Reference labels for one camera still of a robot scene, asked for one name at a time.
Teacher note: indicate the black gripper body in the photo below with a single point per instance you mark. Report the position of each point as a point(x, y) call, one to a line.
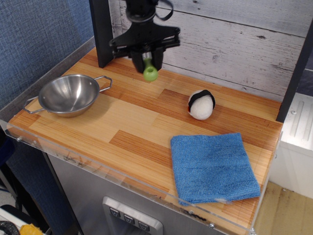
point(144, 35)

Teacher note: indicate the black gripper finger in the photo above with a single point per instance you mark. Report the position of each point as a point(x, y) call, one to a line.
point(137, 60)
point(157, 58)

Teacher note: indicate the green handled grey spatula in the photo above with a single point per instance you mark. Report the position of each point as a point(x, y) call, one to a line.
point(150, 73)

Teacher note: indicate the blue towel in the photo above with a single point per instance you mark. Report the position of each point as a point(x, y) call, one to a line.
point(212, 169)

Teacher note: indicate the white black sushi toy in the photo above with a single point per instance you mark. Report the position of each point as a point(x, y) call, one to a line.
point(201, 104)

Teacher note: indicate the silver button panel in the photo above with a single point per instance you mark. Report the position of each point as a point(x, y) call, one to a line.
point(124, 220)

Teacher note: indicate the white appliance at right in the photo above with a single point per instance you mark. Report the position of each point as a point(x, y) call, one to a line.
point(292, 166)

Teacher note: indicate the clear acrylic front guard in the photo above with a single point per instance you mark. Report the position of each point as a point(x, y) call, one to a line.
point(133, 168)

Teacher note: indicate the yellow object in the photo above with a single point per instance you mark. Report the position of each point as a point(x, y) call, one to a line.
point(30, 229)

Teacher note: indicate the dark left post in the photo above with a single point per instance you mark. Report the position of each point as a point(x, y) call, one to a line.
point(102, 29)

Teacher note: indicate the dark post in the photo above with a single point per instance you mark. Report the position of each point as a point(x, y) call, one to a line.
point(296, 76)
point(102, 29)

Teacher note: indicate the steel bowl with handles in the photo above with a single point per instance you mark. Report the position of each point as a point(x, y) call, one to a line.
point(70, 95)

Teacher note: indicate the dark right post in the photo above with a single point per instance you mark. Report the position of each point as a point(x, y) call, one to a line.
point(296, 76)

